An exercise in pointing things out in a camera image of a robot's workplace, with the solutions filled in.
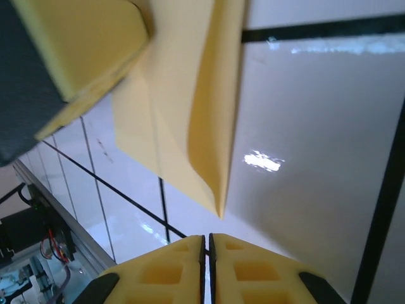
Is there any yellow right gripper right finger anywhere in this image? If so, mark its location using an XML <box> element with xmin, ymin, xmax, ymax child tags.
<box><xmin>208</xmin><ymin>232</ymin><xmax>348</xmax><ymax>304</ymax></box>

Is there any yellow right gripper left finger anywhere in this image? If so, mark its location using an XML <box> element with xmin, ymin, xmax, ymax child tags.
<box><xmin>73</xmin><ymin>234</ymin><xmax>206</xmax><ymax>304</ymax></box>

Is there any yellow cloth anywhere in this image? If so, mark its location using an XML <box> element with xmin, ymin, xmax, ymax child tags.
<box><xmin>111</xmin><ymin>0</ymin><xmax>251</xmax><ymax>222</ymax></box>

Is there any long aluminium base rail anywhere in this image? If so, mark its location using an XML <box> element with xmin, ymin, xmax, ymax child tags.
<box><xmin>12</xmin><ymin>157</ymin><xmax>118</xmax><ymax>275</ymax></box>

